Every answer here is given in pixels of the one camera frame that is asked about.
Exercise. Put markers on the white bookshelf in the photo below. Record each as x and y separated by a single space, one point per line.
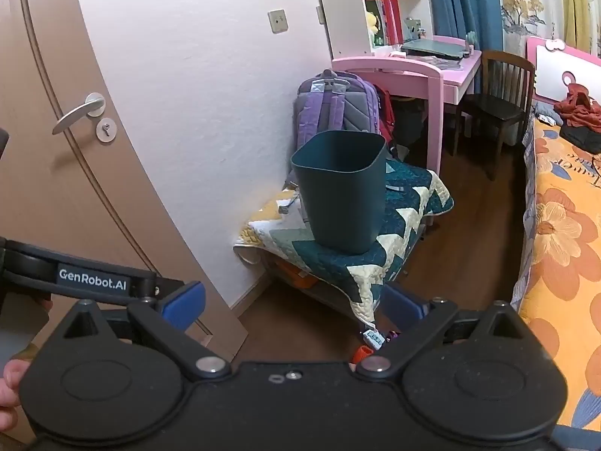
338 9

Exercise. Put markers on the round door lock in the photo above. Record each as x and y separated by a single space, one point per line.
106 130

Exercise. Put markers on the coffee stick sachet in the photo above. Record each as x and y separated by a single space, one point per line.
395 187

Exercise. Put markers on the dark teal plastic bin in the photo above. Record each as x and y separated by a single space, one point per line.
338 197

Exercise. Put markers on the orange box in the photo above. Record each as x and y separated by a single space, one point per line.
303 279

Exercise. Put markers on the pink and white headboard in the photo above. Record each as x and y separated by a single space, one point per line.
554 70

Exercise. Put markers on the person's left hand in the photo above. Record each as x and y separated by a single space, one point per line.
9 385

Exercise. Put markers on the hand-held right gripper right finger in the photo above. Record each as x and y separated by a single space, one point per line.
400 304

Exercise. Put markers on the dark wooden chair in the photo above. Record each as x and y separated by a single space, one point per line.
493 108

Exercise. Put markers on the grey laptop case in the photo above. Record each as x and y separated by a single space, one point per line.
432 47

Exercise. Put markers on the purple backpack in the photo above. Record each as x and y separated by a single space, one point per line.
324 103

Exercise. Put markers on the bed with orange floral sheet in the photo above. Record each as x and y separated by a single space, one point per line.
563 244

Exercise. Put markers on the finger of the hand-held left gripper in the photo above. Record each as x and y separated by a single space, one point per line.
168 287

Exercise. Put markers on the patchwork quilt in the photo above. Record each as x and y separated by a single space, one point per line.
366 268

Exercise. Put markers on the printed landscape curtain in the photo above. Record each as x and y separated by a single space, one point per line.
530 4

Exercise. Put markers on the purple foil wrapper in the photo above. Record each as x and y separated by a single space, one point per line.
392 337

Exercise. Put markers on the red books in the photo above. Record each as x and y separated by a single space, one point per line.
382 2

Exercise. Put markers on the red clothing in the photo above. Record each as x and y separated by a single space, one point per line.
580 108

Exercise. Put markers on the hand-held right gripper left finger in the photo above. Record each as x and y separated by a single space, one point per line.
184 304

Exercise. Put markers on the red backpack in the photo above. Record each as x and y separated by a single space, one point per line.
387 112

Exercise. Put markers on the small teal figurine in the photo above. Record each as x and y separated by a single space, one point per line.
471 42

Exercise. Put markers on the wooden door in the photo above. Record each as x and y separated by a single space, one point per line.
47 56

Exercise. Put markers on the yellow plush toy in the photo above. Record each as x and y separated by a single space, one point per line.
373 23

